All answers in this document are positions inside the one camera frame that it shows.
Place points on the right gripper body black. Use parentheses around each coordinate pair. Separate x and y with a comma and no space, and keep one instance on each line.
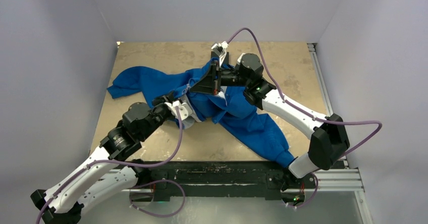
(231,77)

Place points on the right side aluminium rail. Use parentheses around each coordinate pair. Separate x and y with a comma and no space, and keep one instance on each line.
(326,99)

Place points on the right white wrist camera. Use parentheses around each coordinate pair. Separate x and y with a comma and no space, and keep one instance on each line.
(220,49)

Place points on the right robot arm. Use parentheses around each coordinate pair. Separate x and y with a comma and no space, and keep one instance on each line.
(327,135)

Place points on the black flat block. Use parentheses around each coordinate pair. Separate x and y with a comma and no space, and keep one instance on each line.
(226,60)

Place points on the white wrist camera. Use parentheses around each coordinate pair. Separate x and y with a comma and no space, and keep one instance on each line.
(220,49)
(184,112)

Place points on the white small box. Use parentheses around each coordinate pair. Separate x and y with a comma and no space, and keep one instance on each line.
(240,58)

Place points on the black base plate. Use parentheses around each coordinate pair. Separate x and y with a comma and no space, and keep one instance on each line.
(262,179)

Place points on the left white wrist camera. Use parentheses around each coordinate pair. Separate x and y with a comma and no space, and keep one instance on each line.
(184,112)

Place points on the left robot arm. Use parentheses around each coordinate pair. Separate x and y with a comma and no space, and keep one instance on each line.
(107,171)

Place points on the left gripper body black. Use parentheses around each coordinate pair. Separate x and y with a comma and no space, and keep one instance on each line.
(159,106)

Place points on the aluminium frame rail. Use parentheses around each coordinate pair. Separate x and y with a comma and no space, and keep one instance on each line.
(332,180)

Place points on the blue zip jacket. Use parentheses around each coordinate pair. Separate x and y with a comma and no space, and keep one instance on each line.
(259,132)

